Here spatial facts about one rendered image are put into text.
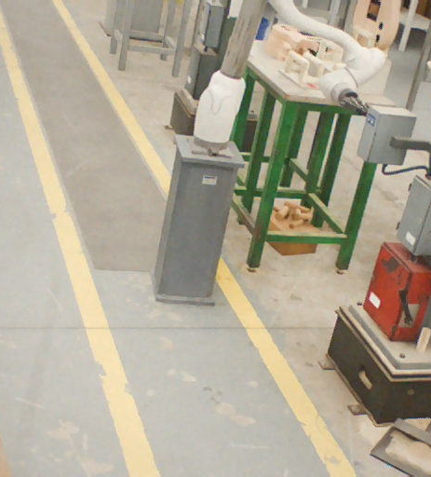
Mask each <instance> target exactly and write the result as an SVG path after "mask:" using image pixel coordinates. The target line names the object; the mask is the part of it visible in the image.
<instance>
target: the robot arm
mask: <svg viewBox="0 0 431 477"><path fill-rule="evenodd" d="M267 1H268V2H269V3H270V5H271V6H272V7H273V8H274V9H275V10H276V12H277V13H278V14H279V15H280V17H281V18H282V19H284V20H285V21H286V22H287V23H288V24H289V25H291V26H292V27H294V28H295V29H297V30H300V31H302V32H305V33H308V34H311V35H314V36H318V37H321V38H324V39H327V40H330V41H332V42H335V43H337V44H339V45H340V46H341V47H342V48H343V49H344V53H345V60H344V62H345V67H344V68H342V69H341V70H338V71H336V72H333V73H327V74H324V75H323V76H321V77H320V79H319V88H320V90H321V91H322V93H323V95H324V96H325V97H326V98H327V99H328V100H330V101H331V102H335V103H337V104H338V105H339V106H342V107H344V108H346V109H349V110H352V111H354V112H355V113H357V112H359V115H360V116H362V115H363V116H367V113H368V110H369V106H370V103H369V102H363V101H361V100H360V99H359V97H358V95H357V93H356V89H357V88H359V86H361V85H363V84H365V83H366V82H368V81H369V80H371V79H372V78H373V77H375V76H376V75H377V74H378V73H379V72H380V71H381V70H382V69H383V67H384V63H385V59H384V54H383V53H382V51H381V50H379V49H378V48H369V50H368V49H367V48H366V47H362V46H361V45H360V44H359V43H358V42H357V41H356V40H355V39H353V38H352V37H351V36H350V35H348V34H346V33H345V32H343V31H340V30H338V29H336V28H333V27H331V26H329V25H326V24H324V23H321V22H319V21H315V20H311V19H309V18H307V17H305V16H304V15H303V14H302V13H301V12H300V11H299V10H298V9H297V8H296V7H295V5H294V4H293V2H292V0H243V1H242V4H241V7H240V9H239V12H238V15H237V19H236V25H235V28H234V30H233V33H232V36H231V39H230V42H229V45H228V48H227V51H226V55H225V58H224V61H223V64H222V69H221V70H220V71H219V72H217V73H215V74H214V75H213V76H212V77H211V79H210V82H209V86H208V87H207V88H206V90H205V91H204V93H203V94H202V95H201V97H200V101H199V104H198V107H197V112H196V117H195V132H194V136H193V137H187V139H186V141H187V142H188V143H189V144H190V147H191V149H192V150H191V153H192V154H197V155H208V156H211V157H228V159H232V157H233V154H232V153H231V152H230V150H229V148H228V143H229V137H230V134H231V131H232V127H233V123H234V119H235V116H236V113H237V111H238V109H239V105H240V103H241V100H242V96H243V93H244V88H245V82H244V80H243V78H242V75H243V72H244V69H245V66H246V63H248V60H249V55H250V52H251V49H252V46H253V43H254V40H255V37H256V34H257V32H258V29H259V26H260V23H261V20H262V17H263V12H264V9H265V6H266V3H267Z"/></svg>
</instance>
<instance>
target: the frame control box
mask: <svg viewBox="0 0 431 477"><path fill-rule="evenodd" d="M415 121H416V116H415V115H414V114H412V113H411V112H409V111H408V110H406V109H405V108H396V107H385V106H376V105H370V106H369V110H368V113H367V116H366V120H365V125H364V128H363V131H362V135H361V138H360V142H359V146H358V149H357V154H358V155H359V157H361V158H362V159H363V160H364V161H365V162H366V163H370V164H383V165H382V168H381V173H382V174H383V175H395V174H399V173H402V172H407V171H411V170H426V175H425V178H427V175H428V172H429V167H427V166H426V165H418V166H413V167H408V168H405V169H401V170H393V171H384V170H386V167H388V165H396V166H403V163H404V160H405V156H406V153H407V149H399V148H393V147H392V146H390V145H389V144H390V140H391V137H392V136H399V137H411V135H412V131H413V128H414V125H415Z"/></svg>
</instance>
